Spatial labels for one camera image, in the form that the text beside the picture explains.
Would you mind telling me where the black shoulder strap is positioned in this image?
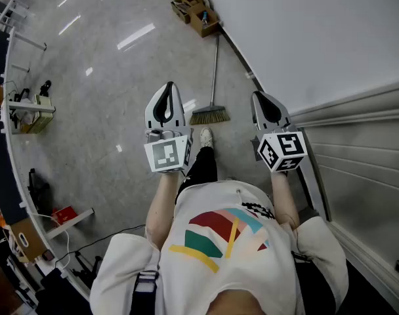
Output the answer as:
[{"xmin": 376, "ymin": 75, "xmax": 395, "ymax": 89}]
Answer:
[{"xmin": 129, "ymin": 270, "xmax": 160, "ymax": 315}]

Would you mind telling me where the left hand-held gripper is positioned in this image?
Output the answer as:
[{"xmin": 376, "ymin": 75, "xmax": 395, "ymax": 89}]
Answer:
[{"xmin": 143, "ymin": 81, "xmax": 194, "ymax": 174}]

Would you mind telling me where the black tripod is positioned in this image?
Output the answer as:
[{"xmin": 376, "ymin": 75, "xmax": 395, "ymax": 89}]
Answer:
[{"xmin": 69, "ymin": 250, "xmax": 104, "ymax": 289}]

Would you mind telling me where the white cable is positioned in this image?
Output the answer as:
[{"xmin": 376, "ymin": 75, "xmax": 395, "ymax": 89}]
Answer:
[{"xmin": 28, "ymin": 212, "xmax": 72, "ymax": 270}]

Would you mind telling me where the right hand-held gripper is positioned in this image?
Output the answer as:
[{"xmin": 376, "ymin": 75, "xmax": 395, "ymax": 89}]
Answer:
[{"xmin": 250, "ymin": 91, "xmax": 309, "ymax": 174}]

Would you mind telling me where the red flat box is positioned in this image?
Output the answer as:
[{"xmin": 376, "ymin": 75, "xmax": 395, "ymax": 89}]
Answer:
[{"xmin": 51, "ymin": 205, "xmax": 79, "ymax": 226}]

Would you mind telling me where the brown cardboard box with handle hole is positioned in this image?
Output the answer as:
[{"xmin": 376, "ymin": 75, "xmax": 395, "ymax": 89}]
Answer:
[{"xmin": 9, "ymin": 217, "xmax": 49, "ymax": 264}]

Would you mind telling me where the person's black trouser leg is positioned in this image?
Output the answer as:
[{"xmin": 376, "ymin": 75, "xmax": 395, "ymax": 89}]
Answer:
[{"xmin": 174, "ymin": 146, "xmax": 219, "ymax": 205}]

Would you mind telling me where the black floor cable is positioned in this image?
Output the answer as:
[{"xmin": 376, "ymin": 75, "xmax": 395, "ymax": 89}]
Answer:
[{"xmin": 54, "ymin": 224, "xmax": 146, "ymax": 269}]

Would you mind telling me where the white table frame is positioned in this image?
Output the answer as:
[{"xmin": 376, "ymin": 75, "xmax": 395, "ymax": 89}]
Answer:
[{"xmin": 0, "ymin": 0, "xmax": 48, "ymax": 51}]

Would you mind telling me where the grey floor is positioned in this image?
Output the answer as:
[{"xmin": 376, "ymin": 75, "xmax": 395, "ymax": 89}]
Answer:
[{"xmin": 2, "ymin": 0, "xmax": 322, "ymax": 300}]

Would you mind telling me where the yellow-green box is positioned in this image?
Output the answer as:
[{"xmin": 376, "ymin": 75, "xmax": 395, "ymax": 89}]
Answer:
[{"xmin": 21, "ymin": 94, "xmax": 55, "ymax": 135}]

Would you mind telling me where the grey-handled bristle broom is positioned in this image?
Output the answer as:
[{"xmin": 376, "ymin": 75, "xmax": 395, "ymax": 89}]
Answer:
[{"xmin": 189, "ymin": 33, "xmax": 231, "ymax": 126}]

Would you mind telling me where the long white desk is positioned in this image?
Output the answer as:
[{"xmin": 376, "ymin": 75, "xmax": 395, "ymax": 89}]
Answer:
[{"xmin": 0, "ymin": 27, "xmax": 91, "ymax": 303}]

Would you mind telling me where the person's right forearm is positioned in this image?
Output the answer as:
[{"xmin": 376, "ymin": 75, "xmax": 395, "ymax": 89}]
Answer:
[{"xmin": 270, "ymin": 170, "xmax": 301, "ymax": 231}]

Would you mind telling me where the small black device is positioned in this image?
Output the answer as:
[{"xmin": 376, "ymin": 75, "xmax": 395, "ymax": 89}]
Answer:
[{"xmin": 38, "ymin": 79, "xmax": 53, "ymax": 98}]

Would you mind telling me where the flat open cardboard box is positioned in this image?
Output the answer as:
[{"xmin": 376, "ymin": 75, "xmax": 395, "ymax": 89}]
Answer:
[{"xmin": 170, "ymin": 0, "xmax": 192, "ymax": 25}]

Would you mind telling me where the large open cardboard box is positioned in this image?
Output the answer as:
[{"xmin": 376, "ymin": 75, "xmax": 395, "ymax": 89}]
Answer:
[{"xmin": 190, "ymin": 7, "xmax": 221, "ymax": 39}]

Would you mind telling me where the white printed t-shirt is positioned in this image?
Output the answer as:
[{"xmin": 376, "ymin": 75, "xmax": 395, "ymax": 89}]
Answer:
[{"xmin": 89, "ymin": 179, "xmax": 350, "ymax": 315}]

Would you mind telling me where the person's left forearm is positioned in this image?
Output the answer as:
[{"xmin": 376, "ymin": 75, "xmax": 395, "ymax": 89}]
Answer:
[{"xmin": 144, "ymin": 170, "xmax": 182, "ymax": 251}]

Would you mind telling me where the person's white shoe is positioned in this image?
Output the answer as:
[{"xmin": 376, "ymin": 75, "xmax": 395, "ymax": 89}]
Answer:
[{"xmin": 199, "ymin": 127, "xmax": 215, "ymax": 149}]

